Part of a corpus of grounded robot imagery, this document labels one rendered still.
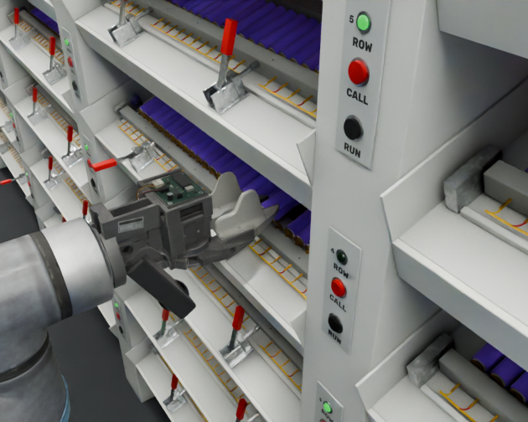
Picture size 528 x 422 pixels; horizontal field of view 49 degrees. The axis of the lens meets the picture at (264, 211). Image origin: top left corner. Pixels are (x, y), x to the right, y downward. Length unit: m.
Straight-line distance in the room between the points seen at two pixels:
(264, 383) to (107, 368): 0.84
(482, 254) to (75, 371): 1.34
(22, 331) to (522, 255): 0.43
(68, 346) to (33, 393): 1.09
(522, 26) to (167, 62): 0.51
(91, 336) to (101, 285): 1.15
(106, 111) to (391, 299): 0.70
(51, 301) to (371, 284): 0.29
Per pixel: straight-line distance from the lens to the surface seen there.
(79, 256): 0.57
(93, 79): 1.05
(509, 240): 0.44
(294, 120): 0.58
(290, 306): 0.66
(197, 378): 1.11
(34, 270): 0.57
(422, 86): 0.40
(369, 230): 0.46
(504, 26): 0.36
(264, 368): 0.85
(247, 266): 0.72
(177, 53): 0.78
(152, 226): 0.60
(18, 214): 2.30
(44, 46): 1.48
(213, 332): 0.91
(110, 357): 1.65
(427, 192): 0.45
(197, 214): 0.62
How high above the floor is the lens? 1.19
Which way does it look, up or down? 34 degrees down
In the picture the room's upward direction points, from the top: straight up
